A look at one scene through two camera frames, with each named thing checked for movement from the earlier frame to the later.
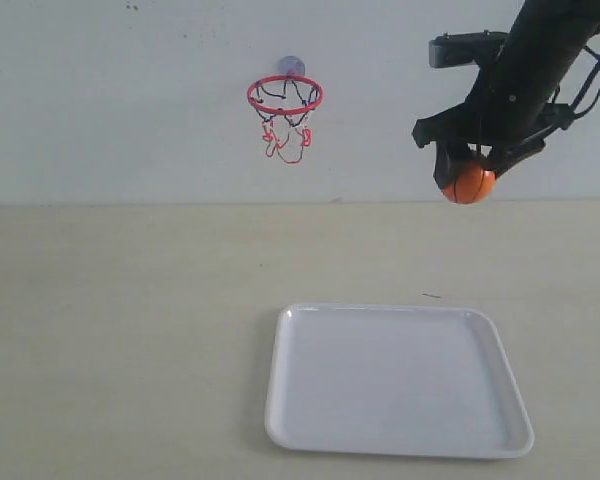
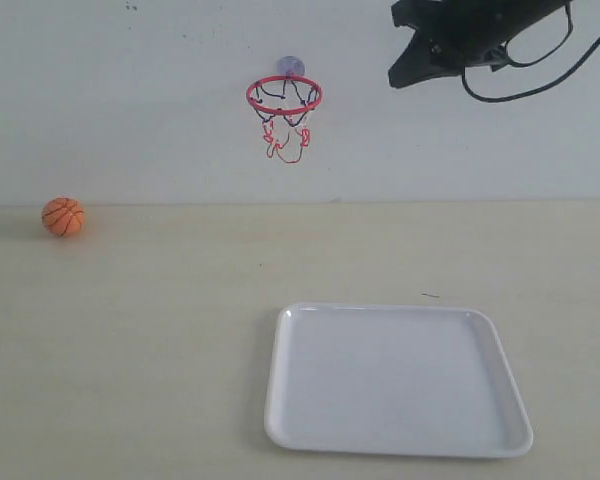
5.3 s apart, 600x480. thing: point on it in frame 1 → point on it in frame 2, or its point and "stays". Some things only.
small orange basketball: x=470 y=184 → x=63 y=216
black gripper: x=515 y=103 → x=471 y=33
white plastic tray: x=402 y=380 stays
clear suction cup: x=291 y=66 stays
